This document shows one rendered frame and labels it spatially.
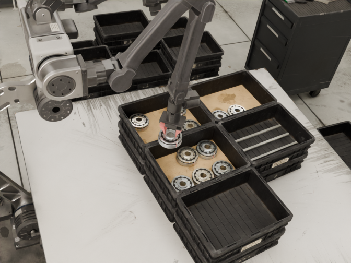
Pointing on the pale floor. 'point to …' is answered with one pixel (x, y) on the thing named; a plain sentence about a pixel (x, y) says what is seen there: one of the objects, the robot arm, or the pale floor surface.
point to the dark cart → (300, 43)
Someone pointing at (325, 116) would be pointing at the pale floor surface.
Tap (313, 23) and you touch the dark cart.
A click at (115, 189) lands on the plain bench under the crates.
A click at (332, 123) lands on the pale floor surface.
